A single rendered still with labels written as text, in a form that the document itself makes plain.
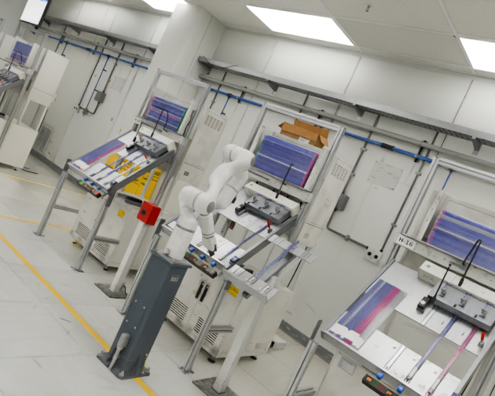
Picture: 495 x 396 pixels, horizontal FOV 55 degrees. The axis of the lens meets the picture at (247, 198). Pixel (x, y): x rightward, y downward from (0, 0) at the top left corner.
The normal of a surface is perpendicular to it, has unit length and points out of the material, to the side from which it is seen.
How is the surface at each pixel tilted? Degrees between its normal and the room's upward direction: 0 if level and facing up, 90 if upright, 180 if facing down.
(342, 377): 90
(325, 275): 89
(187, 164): 90
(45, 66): 90
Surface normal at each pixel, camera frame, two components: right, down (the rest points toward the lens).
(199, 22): 0.70, 0.36
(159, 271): -0.54, -0.20
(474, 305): -0.11, -0.80
